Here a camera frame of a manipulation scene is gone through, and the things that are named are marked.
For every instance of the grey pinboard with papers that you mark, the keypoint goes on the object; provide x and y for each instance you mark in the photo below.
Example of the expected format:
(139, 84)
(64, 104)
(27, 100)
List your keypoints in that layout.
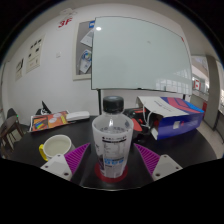
(83, 50)

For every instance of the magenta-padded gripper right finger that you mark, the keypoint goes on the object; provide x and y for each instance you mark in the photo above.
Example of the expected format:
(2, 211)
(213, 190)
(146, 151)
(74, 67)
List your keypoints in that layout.
(161, 165)

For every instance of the large white wall poster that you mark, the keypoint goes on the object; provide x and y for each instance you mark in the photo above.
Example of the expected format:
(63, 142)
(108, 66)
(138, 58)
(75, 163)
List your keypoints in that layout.
(35, 55)

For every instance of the dark wooden chair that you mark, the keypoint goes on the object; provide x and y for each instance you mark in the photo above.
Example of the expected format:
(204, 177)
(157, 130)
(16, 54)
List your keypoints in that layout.
(8, 126)

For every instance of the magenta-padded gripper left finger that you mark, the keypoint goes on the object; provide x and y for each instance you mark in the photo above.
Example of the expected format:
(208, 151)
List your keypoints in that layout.
(60, 164)

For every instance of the flat round red coaster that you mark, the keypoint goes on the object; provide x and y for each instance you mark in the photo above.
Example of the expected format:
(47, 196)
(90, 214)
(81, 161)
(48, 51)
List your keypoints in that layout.
(111, 179)

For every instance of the small white case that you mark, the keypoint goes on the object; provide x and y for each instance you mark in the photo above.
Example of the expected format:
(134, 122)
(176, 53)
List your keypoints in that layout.
(78, 115)

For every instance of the red and black item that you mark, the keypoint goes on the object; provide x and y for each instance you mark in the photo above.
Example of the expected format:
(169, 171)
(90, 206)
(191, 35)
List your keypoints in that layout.
(141, 120)

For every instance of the whiteboard on stand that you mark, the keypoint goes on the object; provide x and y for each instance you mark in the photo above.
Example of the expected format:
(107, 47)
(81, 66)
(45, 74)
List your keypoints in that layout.
(140, 53)

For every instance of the white wall switch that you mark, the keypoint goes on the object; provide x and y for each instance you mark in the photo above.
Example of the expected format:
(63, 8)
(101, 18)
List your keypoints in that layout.
(58, 54)

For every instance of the clear plastic water bottle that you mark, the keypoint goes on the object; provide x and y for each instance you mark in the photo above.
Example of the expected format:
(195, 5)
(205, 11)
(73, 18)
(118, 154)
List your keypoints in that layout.
(112, 143)

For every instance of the orange colourful booklet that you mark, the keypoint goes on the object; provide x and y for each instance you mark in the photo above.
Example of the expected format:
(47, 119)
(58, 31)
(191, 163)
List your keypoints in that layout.
(46, 121)

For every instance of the red floor number sign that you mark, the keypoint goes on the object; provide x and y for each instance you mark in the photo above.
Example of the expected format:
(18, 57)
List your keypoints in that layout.
(65, 23)

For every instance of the small white wall poster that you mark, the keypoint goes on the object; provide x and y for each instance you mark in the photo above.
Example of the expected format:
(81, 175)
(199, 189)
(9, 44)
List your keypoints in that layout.
(19, 69)

